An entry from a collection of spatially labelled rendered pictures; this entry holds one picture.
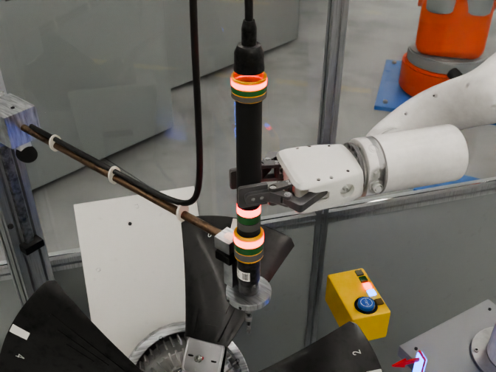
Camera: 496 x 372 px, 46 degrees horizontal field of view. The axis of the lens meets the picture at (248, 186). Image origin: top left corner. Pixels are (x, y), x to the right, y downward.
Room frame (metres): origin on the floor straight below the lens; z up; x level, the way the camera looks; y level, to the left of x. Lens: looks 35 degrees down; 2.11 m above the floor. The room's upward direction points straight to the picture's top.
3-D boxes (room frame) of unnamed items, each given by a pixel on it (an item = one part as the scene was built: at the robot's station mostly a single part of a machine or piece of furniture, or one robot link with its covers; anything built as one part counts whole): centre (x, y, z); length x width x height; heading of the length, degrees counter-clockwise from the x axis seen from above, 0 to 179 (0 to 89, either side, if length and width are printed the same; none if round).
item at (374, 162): (0.70, -0.16, 1.65); 0.09 x 0.03 x 0.08; 16
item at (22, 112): (1.05, 0.48, 1.54); 0.10 x 0.07 x 0.08; 50
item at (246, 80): (0.65, 0.00, 1.80); 0.04 x 0.04 x 0.03
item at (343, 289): (1.03, -0.27, 1.02); 0.16 x 0.10 x 0.11; 15
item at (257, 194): (0.63, -0.02, 1.65); 0.07 x 0.03 x 0.03; 106
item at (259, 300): (0.66, 0.01, 1.50); 0.09 x 0.07 x 0.10; 50
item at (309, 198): (0.64, -0.08, 1.65); 0.08 x 0.06 x 0.01; 165
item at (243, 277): (0.65, 0.00, 1.65); 0.04 x 0.04 x 0.46
